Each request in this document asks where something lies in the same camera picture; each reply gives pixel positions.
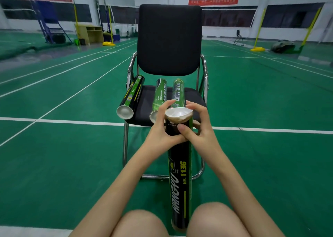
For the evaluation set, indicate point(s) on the bright green glossy shuttlecock tube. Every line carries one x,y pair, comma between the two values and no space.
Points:
179,91

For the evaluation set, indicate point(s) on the small green plastic object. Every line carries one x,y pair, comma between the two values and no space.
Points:
76,42

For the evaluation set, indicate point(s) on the black floor stand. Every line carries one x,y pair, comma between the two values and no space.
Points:
238,36

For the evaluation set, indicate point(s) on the black sports bag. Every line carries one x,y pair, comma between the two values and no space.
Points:
282,46

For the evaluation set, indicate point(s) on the person's right hand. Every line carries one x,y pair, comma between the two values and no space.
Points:
205,140

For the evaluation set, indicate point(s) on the wooden shelf cabinet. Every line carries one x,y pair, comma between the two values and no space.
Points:
89,33

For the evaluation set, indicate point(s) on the person's right leg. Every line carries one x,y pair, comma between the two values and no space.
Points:
216,221

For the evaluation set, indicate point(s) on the blue storage box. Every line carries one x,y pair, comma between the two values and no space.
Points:
116,37

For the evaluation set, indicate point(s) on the person's left leg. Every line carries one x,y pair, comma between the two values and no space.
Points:
140,225

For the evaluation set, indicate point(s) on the black badminton net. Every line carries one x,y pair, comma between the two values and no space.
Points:
229,17

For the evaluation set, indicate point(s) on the thin yellow pole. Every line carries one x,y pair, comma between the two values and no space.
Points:
75,15

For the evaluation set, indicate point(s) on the black shuttlecock tube green stripe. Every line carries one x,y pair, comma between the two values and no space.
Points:
134,93

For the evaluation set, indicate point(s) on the dark green rolled net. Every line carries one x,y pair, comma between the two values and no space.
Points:
20,50

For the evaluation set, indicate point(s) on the black green Hangyu tube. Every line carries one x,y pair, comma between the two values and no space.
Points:
179,179

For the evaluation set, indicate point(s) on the person's left hand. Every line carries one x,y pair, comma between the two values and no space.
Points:
158,138

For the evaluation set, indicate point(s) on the person's left forearm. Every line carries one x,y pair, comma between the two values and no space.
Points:
114,197

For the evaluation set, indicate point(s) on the yellow net post with base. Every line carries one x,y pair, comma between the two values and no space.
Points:
257,49
108,44

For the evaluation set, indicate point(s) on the black chair with chrome frame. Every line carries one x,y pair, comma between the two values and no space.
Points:
169,36

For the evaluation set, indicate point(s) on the yellow green net post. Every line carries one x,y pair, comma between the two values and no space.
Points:
311,26

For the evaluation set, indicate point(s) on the person's right forearm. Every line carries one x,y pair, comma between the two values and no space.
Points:
242,200

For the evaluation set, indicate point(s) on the person's leg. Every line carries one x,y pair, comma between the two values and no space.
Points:
140,225
216,221

